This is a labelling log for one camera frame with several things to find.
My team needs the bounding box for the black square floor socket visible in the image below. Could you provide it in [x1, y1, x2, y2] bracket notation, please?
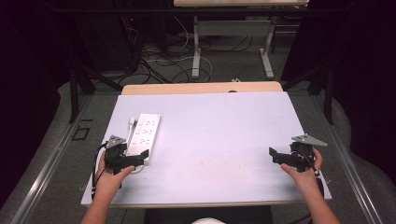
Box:
[71, 126, 92, 142]

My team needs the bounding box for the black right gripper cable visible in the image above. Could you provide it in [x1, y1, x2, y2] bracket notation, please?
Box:
[294, 148, 326, 200]

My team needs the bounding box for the tangle of floor cables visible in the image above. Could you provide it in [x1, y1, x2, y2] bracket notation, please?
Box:
[118, 17, 255, 86]

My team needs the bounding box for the white power strip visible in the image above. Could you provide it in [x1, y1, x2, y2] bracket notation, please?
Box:
[125, 113, 163, 163]

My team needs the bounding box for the white-legged desk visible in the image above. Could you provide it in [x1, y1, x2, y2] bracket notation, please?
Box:
[173, 0, 310, 80]

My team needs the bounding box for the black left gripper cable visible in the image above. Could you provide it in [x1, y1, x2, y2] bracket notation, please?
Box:
[91, 142, 108, 202]

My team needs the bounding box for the person's right hand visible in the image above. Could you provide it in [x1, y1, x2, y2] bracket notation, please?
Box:
[279, 147, 324, 194]

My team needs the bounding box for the person's left hand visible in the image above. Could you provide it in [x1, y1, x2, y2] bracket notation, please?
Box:
[94, 151, 136, 200]

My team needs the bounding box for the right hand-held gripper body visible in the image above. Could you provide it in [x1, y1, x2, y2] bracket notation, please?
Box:
[289, 133, 329, 174]

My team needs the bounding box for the aluminium floor rail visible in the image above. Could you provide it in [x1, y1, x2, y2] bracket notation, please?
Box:
[309, 95, 385, 224]
[9, 93, 95, 224]

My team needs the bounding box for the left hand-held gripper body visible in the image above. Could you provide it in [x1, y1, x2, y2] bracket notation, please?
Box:
[104, 133, 129, 175]

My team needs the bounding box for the pale table cover sheet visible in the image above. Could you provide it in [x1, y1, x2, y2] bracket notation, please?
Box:
[80, 91, 332, 207]

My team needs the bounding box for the dark computer tower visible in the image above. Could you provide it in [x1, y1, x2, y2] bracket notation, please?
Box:
[76, 13, 143, 73]

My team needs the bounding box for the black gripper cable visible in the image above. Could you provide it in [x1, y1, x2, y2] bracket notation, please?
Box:
[294, 148, 326, 200]
[91, 142, 108, 202]

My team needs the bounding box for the person's dark clothing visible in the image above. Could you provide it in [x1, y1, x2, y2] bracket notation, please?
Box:
[144, 204, 276, 224]

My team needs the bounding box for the white power strip cable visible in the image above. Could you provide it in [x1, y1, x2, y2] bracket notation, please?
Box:
[125, 116, 146, 175]

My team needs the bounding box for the black metal stand frame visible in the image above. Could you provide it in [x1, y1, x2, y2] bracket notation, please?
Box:
[67, 60, 124, 124]
[279, 63, 335, 126]

